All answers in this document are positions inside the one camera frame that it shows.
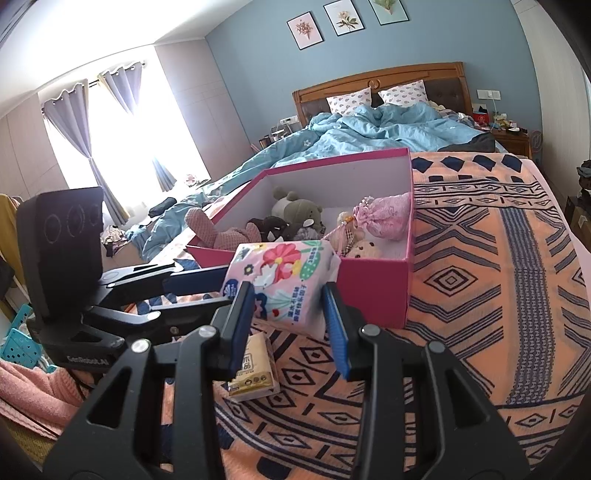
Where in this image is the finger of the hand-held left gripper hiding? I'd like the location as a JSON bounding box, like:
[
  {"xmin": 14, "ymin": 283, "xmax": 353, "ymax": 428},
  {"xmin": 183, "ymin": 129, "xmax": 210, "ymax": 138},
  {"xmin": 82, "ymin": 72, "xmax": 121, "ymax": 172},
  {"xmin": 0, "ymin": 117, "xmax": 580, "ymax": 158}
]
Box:
[
  {"xmin": 99, "ymin": 263, "xmax": 232, "ymax": 304},
  {"xmin": 89, "ymin": 296, "xmax": 230, "ymax": 344}
]

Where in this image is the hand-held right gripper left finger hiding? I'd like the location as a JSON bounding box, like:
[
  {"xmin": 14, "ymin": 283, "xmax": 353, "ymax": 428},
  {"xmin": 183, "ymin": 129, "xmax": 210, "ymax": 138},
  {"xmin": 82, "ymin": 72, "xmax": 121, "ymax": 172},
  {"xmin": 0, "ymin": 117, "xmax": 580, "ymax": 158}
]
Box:
[{"xmin": 44, "ymin": 281, "xmax": 257, "ymax": 480}]

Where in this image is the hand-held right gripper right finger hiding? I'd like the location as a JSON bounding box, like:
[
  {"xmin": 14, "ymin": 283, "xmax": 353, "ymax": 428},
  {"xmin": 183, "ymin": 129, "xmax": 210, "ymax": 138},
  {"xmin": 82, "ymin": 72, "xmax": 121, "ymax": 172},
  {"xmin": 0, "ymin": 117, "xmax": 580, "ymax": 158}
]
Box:
[{"xmin": 322, "ymin": 281, "xmax": 532, "ymax": 480}]

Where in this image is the floral pink tissue pack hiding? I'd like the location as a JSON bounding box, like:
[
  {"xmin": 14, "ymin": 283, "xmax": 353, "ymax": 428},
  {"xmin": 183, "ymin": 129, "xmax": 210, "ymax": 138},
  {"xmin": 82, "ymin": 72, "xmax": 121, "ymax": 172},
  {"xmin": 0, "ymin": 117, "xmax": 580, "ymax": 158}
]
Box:
[{"xmin": 223, "ymin": 240, "xmax": 342, "ymax": 337}]

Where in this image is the pink cardboard box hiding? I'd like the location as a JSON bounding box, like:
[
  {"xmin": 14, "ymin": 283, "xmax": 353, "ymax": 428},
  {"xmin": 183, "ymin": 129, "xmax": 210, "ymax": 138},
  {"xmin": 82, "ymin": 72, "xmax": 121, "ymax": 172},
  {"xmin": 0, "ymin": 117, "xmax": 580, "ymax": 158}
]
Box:
[{"xmin": 185, "ymin": 148, "xmax": 415, "ymax": 329}]

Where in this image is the beige plush bear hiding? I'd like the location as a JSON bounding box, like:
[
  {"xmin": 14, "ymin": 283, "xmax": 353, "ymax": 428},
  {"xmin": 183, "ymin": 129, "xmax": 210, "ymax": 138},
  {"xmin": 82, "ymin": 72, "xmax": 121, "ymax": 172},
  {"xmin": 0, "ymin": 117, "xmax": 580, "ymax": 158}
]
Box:
[{"xmin": 344, "ymin": 239, "xmax": 383, "ymax": 260}]

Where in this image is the brown knitted plush toy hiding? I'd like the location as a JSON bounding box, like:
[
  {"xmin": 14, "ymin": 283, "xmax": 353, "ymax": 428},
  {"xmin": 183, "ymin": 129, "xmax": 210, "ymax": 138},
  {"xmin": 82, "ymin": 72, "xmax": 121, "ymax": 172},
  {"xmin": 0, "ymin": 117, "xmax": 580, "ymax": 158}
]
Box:
[{"xmin": 247, "ymin": 216, "xmax": 324, "ymax": 243}]

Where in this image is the pink drawstring pouch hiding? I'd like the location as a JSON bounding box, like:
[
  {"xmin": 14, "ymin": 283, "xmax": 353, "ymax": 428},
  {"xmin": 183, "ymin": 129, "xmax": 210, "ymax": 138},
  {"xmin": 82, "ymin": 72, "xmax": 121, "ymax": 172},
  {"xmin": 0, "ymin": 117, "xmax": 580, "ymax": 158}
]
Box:
[{"xmin": 353, "ymin": 193, "xmax": 411, "ymax": 241}]

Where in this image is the person's left forearm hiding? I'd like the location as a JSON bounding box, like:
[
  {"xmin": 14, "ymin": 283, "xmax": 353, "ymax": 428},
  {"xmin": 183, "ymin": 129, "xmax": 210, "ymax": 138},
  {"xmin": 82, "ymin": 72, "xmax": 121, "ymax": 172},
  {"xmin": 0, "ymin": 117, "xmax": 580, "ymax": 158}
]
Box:
[{"xmin": 0, "ymin": 357, "xmax": 88, "ymax": 437}]

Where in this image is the yellow tissue pack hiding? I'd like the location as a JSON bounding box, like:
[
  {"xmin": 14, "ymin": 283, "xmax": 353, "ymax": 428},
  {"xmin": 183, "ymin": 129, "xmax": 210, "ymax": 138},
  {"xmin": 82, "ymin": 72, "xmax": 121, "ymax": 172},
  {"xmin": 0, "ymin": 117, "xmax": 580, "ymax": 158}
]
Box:
[{"xmin": 228, "ymin": 333, "xmax": 281, "ymax": 402}]

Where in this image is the pink knitted plush toy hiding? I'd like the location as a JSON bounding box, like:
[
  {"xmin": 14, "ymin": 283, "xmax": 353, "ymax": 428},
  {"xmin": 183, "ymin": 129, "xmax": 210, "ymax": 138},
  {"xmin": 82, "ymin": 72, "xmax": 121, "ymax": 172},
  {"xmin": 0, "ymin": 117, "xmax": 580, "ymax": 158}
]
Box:
[{"xmin": 185, "ymin": 208, "xmax": 264, "ymax": 252}]

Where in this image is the patterned cloth heap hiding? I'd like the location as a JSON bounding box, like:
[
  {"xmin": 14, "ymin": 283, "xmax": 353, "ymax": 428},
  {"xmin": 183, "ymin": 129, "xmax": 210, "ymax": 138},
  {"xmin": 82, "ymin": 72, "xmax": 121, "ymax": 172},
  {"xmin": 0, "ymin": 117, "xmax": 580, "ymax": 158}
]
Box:
[{"xmin": 102, "ymin": 226, "xmax": 139, "ymax": 257}]

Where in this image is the yellow garment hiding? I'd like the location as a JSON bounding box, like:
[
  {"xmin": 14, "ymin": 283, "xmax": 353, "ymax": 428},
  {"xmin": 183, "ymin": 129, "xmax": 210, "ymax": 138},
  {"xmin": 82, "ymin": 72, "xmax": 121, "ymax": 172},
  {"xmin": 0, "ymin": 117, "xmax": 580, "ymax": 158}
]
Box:
[{"xmin": 0, "ymin": 194, "xmax": 21, "ymax": 278}]

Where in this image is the black cloth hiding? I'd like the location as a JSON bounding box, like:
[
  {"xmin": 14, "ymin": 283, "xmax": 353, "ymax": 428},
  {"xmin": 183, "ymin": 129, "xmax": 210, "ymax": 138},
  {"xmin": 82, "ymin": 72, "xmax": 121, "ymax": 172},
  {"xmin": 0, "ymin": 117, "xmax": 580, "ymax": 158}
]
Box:
[{"xmin": 148, "ymin": 198, "xmax": 178, "ymax": 217}]

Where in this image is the turquoise plastic basket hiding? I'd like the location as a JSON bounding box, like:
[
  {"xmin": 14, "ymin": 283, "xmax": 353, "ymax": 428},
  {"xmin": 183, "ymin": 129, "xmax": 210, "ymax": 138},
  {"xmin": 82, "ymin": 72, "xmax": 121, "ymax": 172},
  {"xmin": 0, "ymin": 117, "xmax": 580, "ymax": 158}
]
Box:
[{"xmin": 0, "ymin": 302, "xmax": 47, "ymax": 370}]

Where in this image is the small plaid doll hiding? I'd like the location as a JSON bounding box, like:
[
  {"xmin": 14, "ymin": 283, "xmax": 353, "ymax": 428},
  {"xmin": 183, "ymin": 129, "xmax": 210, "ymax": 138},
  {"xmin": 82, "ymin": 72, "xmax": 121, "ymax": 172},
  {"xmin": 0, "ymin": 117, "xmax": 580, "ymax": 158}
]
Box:
[{"xmin": 330, "ymin": 211, "xmax": 365, "ymax": 254}]

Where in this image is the grey plush bear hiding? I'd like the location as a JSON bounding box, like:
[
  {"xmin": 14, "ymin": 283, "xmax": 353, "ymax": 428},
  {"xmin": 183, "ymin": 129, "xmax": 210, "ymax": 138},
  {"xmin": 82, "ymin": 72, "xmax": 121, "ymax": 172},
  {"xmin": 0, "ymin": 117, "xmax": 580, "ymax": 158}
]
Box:
[{"xmin": 271, "ymin": 186, "xmax": 326, "ymax": 232}]

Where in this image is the purple curtain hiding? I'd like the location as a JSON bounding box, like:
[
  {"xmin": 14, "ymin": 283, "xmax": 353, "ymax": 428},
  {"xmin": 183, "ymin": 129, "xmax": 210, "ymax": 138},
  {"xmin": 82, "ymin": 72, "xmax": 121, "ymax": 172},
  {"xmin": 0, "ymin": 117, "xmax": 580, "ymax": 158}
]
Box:
[
  {"xmin": 99, "ymin": 60, "xmax": 178, "ymax": 192},
  {"xmin": 41, "ymin": 78, "xmax": 130, "ymax": 227}
]

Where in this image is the orange patterned blanket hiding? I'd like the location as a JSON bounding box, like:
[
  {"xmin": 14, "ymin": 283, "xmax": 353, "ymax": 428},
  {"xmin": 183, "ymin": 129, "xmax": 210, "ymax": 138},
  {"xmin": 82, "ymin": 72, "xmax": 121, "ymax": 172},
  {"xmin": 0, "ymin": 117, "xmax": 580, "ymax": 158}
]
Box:
[{"xmin": 134, "ymin": 150, "xmax": 589, "ymax": 480}]

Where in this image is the olive green clothing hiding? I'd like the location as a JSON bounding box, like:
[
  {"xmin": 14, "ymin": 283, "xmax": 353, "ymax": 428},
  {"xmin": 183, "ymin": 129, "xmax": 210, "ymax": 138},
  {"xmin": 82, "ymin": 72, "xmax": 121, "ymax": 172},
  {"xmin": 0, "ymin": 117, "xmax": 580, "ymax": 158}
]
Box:
[{"xmin": 0, "ymin": 415, "xmax": 61, "ymax": 467}]

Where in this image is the light blue duvet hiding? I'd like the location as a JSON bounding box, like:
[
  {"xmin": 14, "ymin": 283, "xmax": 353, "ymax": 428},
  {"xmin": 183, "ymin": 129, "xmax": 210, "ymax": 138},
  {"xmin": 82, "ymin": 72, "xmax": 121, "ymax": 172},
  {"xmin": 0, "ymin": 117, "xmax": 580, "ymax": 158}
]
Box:
[{"xmin": 124, "ymin": 102, "xmax": 497, "ymax": 259}]

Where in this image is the white patterned pillow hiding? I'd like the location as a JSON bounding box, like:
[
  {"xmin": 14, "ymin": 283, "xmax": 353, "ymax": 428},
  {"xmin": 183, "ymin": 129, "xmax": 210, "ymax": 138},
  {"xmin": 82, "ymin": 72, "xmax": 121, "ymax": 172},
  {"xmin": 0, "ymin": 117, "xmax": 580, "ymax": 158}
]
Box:
[
  {"xmin": 379, "ymin": 80, "xmax": 428, "ymax": 106},
  {"xmin": 326, "ymin": 88, "xmax": 372, "ymax": 114}
]

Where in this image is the wooden nightstand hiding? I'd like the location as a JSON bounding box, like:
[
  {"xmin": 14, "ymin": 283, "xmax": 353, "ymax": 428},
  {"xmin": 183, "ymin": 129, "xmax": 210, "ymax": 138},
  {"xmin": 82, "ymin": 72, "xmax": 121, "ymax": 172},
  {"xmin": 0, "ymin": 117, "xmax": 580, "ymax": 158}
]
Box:
[{"xmin": 494, "ymin": 127, "xmax": 532, "ymax": 158}]

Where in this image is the wooden headboard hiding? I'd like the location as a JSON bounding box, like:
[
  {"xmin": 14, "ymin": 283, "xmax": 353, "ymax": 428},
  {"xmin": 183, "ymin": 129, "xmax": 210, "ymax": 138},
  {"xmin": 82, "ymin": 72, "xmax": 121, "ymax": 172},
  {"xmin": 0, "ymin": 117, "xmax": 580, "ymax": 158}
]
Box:
[{"xmin": 292, "ymin": 61, "xmax": 474, "ymax": 127}]

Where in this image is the framed pink flower print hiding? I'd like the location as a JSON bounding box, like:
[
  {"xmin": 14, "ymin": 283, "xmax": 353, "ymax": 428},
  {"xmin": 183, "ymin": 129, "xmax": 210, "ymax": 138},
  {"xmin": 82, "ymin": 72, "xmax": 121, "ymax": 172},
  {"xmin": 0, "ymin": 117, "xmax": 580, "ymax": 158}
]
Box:
[{"xmin": 287, "ymin": 11, "xmax": 326, "ymax": 51}]

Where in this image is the framed white flower print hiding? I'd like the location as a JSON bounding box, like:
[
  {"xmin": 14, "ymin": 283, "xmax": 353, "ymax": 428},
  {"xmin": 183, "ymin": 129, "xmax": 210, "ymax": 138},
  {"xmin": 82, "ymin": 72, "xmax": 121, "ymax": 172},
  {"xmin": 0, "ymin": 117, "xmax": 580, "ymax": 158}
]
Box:
[{"xmin": 323, "ymin": 0, "xmax": 361, "ymax": 35}]

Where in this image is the framed green leaf print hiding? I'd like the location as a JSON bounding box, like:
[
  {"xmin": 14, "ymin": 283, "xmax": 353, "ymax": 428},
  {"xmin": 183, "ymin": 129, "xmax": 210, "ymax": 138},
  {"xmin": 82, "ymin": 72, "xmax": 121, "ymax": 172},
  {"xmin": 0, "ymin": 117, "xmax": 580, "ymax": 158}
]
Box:
[{"xmin": 369, "ymin": 0, "xmax": 410, "ymax": 26}]

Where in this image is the beige wardrobe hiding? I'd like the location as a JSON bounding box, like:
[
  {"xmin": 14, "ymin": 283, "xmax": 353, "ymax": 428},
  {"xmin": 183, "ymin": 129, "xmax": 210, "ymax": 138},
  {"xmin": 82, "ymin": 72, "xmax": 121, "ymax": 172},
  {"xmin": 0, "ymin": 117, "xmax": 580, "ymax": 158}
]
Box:
[{"xmin": 512, "ymin": 0, "xmax": 591, "ymax": 176}]

